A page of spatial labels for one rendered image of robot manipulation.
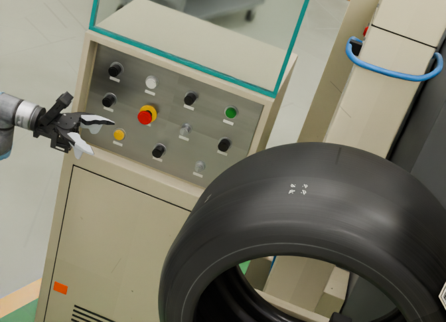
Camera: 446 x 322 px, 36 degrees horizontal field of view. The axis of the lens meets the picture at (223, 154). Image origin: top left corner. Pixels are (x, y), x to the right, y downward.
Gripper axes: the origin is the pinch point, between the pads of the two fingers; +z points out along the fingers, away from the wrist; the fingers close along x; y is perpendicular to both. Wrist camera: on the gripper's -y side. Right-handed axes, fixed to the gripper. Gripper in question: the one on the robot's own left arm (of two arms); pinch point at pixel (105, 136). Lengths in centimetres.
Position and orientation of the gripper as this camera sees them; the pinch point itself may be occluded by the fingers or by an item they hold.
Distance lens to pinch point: 188.3
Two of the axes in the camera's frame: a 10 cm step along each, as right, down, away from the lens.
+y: -2.3, 7.5, 6.2
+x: -2.4, 5.7, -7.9
